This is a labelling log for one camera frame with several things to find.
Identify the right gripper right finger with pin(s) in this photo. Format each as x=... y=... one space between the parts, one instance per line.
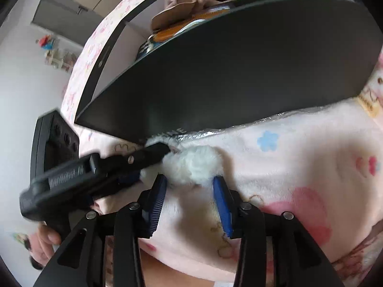
x=228 y=203

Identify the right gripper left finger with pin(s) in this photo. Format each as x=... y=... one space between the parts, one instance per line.
x=151 y=203

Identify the white fluffy plush toy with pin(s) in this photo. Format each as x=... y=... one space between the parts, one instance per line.
x=185 y=166

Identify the wooden comb with tassel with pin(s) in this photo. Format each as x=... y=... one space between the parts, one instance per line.
x=166 y=33

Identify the person's left hand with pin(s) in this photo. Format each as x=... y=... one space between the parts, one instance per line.
x=42 y=243

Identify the pink cartoon print blanket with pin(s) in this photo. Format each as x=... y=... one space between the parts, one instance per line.
x=323 y=164

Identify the white shelf with toys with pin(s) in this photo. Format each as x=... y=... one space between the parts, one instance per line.
x=56 y=57

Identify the black Smart Devil booklet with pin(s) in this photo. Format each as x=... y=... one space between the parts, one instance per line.
x=147 y=47

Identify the grey door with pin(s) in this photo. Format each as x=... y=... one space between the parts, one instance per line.
x=66 y=18

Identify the dark grey cardboard box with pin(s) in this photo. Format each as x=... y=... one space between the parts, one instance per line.
x=259 y=59

